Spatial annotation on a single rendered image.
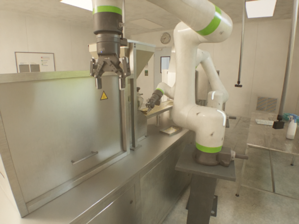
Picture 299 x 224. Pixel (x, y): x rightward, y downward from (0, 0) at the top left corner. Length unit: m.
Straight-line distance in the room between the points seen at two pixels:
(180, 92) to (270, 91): 4.73
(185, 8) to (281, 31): 5.03
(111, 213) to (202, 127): 0.60
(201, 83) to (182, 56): 1.27
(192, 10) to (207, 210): 0.90
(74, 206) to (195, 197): 0.58
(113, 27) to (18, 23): 4.42
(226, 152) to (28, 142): 0.83
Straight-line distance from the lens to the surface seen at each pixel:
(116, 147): 1.06
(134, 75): 1.07
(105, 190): 0.85
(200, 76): 2.06
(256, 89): 5.43
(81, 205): 0.81
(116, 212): 0.96
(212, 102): 1.43
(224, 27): 0.72
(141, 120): 1.31
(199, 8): 0.61
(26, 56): 4.81
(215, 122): 0.74
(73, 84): 0.80
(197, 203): 0.97
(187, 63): 0.82
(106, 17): 0.55
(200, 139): 0.78
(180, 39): 0.82
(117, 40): 0.55
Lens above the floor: 1.34
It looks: 14 degrees down
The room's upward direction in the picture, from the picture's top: straight up
